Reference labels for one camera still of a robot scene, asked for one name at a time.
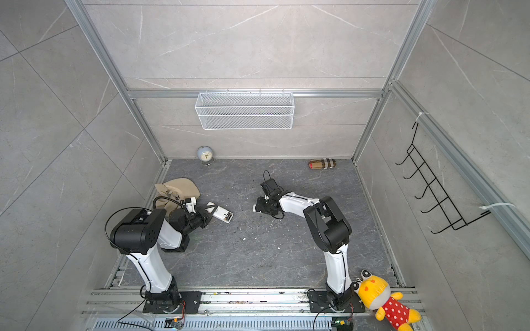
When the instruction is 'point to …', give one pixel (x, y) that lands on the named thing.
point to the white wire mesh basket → (245, 110)
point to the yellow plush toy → (375, 292)
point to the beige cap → (179, 188)
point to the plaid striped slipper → (322, 163)
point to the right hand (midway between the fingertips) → (259, 206)
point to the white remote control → (220, 213)
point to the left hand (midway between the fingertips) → (217, 203)
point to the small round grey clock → (205, 155)
